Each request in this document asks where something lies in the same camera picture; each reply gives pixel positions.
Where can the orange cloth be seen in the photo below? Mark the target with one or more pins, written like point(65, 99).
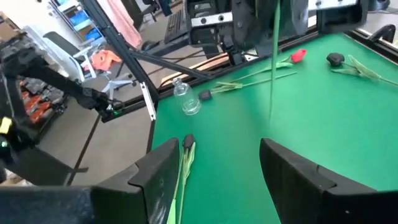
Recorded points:
point(104, 59)

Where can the black jointed equipment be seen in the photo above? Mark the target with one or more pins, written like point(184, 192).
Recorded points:
point(18, 62)

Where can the wooden side platform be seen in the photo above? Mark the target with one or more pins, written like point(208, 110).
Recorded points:
point(199, 67)

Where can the black keyboard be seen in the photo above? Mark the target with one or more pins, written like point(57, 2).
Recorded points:
point(175, 25)

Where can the black frame strut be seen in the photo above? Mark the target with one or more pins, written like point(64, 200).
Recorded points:
point(121, 49)

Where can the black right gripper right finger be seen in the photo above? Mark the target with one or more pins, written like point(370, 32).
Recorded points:
point(326, 205)

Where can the pink cloth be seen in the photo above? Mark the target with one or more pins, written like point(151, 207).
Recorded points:
point(122, 21)

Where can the red black tool cases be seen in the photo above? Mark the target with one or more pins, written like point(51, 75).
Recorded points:
point(34, 107)

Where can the white black office chair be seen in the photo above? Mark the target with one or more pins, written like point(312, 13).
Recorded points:
point(60, 43)

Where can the clear cut-glass vase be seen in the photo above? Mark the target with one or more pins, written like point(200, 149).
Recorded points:
point(188, 102)

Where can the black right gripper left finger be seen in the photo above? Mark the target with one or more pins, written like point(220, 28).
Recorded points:
point(124, 202)

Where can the black artificial tulip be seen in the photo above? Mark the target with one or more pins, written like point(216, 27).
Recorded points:
point(335, 58)
point(205, 95)
point(188, 141)

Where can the blue storage bins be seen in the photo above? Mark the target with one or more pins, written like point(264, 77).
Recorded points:
point(79, 17)

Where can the silver frame bracket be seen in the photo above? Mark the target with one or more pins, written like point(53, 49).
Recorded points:
point(147, 101)

